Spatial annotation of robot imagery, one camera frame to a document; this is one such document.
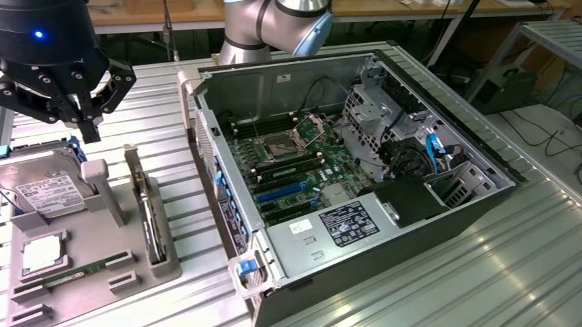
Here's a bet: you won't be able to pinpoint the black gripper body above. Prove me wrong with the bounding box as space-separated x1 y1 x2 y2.
0 0 112 103

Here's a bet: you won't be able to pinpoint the graphics card with metal bracket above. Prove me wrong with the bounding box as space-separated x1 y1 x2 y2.
121 142 168 266

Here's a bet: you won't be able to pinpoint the blue disk carrier rails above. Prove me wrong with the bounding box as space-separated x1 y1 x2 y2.
0 136 88 163

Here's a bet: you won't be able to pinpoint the silver hard disk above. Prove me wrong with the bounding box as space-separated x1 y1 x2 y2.
0 142 88 219

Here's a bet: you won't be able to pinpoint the open black PC case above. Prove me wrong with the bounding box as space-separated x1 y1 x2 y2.
175 40 531 320

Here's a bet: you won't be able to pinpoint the black RAM slot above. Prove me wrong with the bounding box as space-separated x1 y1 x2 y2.
234 119 295 131
238 127 300 140
235 123 298 136
247 154 320 170
232 114 292 127
251 158 323 175

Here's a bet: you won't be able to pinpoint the CPU socket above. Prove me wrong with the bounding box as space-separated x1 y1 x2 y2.
258 131 312 163

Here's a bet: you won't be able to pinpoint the grey parts rack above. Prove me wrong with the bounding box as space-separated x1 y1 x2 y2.
7 159 184 327

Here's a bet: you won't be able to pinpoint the silver CPU chip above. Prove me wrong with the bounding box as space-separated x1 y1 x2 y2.
21 234 64 273

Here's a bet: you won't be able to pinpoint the metal socket cover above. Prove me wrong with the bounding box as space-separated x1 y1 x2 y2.
292 113 336 144

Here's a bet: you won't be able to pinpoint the green RAM stick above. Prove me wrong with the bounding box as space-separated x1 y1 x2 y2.
20 259 115 290
259 162 324 181

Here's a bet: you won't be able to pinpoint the blue expansion slot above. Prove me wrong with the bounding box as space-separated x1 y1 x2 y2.
255 181 306 203

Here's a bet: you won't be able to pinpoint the long black expansion slot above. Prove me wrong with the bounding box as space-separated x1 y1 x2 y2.
263 203 315 219
267 213 319 226

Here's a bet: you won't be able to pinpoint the green motherboard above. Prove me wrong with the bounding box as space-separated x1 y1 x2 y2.
222 108 392 230

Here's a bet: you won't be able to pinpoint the metal disk bay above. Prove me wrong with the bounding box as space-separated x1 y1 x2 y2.
343 83 438 161

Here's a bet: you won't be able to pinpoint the small white sticker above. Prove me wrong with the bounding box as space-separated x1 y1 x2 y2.
288 219 315 234

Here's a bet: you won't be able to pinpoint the chipset heat sink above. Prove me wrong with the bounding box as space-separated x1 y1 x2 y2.
323 185 355 202

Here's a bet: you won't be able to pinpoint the grey power supply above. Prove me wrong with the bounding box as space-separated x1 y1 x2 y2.
264 196 403 279

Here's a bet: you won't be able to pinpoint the wooden desk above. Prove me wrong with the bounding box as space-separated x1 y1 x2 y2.
85 0 575 35

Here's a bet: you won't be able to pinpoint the black power supply label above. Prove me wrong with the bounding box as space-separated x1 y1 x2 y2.
318 200 379 247

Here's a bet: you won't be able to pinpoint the black plastic shroud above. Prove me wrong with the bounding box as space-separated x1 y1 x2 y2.
358 172 450 230

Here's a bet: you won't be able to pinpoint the black equipment box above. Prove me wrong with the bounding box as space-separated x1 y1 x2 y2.
479 67 541 116

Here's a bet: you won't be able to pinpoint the metal slat side table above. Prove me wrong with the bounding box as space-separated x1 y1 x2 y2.
467 20 582 106

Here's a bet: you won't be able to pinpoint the hanging black cable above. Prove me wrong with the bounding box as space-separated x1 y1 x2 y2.
162 0 179 63

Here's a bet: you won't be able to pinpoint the black disk wire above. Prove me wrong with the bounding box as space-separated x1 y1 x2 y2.
0 185 21 208

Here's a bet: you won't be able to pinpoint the black looped wire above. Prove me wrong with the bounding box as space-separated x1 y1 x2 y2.
303 76 352 115

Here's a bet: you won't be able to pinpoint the black wire bundle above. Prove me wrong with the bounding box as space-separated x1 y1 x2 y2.
378 138 432 178

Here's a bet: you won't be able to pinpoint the blue data wire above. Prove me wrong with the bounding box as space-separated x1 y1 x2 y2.
423 134 440 175

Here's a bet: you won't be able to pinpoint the multicolour wire bundle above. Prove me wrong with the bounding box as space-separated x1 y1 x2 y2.
434 143 473 163

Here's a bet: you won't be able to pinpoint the grey disk bay bracket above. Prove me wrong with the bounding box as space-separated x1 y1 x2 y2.
422 161 499 209

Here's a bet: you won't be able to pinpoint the black floor cables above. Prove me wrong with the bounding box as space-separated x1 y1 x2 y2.
498 110 582 161

